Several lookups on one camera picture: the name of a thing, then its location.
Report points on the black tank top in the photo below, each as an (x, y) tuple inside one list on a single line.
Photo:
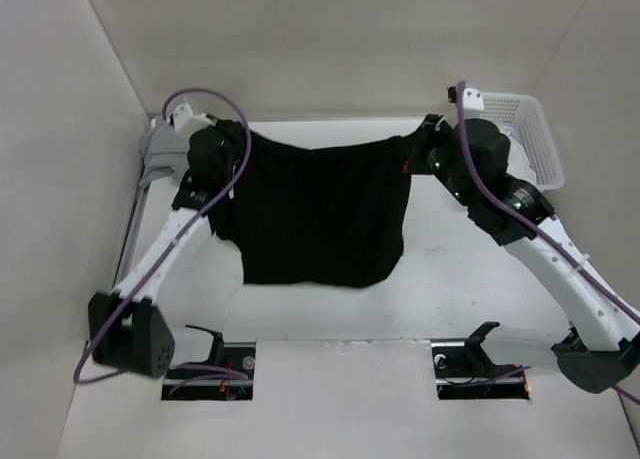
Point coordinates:
[(331, 216)]

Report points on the white plastic basket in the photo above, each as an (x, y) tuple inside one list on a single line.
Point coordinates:
[(524, 114)]

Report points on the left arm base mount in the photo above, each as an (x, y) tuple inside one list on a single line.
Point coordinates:
[(220, 366)]

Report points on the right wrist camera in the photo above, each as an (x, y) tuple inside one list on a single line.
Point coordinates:
[(468, 100)]

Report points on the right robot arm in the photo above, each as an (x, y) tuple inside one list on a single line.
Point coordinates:
[(599, 347)]

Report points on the grey folded tank top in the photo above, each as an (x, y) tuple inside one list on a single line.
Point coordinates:
[(163, 153)]

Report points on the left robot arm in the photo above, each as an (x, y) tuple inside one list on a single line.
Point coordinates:
[(128, 330)]

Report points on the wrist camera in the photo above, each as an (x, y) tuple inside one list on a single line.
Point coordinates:
[(187, 120), (468, 100)]

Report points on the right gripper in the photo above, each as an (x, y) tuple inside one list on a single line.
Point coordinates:
[(431, 130)]

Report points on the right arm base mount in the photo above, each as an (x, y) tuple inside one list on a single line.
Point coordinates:
[(463, 371)]

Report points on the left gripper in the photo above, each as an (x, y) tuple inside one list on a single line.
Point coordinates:
[(236, 133)]

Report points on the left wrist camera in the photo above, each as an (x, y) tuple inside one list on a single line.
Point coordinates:
[(187, 120)]

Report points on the white tank top in basket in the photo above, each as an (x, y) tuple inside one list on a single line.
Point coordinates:
[(518, 164)]

